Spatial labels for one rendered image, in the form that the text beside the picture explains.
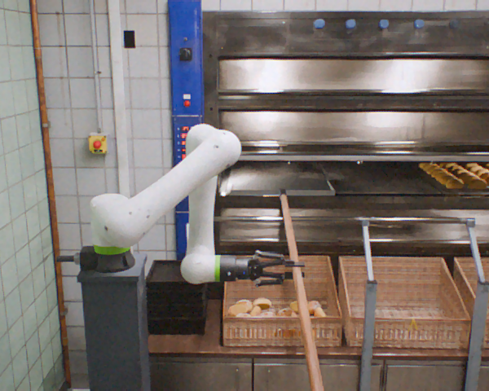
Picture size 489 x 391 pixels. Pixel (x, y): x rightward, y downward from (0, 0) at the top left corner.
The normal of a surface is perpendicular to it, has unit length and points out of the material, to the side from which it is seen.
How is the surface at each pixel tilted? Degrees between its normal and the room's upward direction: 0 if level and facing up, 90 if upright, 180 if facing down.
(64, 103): 90
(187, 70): 90
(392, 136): 70
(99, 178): 90
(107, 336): 90
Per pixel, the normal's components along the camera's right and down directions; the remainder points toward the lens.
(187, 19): -0.02, 0.25
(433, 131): -0.02, -0.09
